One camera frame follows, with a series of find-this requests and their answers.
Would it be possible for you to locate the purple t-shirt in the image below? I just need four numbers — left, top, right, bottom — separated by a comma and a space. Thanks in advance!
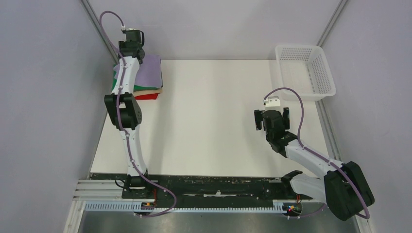
134, 54, 163, 90

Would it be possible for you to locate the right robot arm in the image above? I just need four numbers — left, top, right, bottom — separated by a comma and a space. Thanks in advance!
254, 108, 375, 221

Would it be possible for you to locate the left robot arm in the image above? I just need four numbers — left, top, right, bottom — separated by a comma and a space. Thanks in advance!
104, 29, 153, 198

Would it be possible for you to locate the green folded t-shirt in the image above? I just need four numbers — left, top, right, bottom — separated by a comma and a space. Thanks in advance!
111, 64, 164, 94

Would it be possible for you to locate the white plastic basket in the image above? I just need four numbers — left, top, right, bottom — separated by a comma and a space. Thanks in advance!
275, 44, 336, 101

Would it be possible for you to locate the beige folded t-shirt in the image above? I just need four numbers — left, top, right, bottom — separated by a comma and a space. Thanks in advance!
133, 88, 163, 97

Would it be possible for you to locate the red folded t-shirt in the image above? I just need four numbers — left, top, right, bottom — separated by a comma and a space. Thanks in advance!
135, 93, 159, 100

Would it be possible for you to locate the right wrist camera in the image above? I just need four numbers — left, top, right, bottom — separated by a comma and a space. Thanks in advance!
263, 96, 281, 109

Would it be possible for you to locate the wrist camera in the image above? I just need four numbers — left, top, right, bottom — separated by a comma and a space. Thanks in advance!
263, 96, 281, 109
121, 26, 136, 34

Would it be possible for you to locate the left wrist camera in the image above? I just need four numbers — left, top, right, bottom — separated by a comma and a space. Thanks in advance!
121, 26, 136, 34

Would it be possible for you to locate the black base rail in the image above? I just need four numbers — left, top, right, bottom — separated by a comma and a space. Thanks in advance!
91, 173, 310, 208

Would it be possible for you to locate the white cable duct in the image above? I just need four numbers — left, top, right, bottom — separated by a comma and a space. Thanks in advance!
84, 201, 287, 214

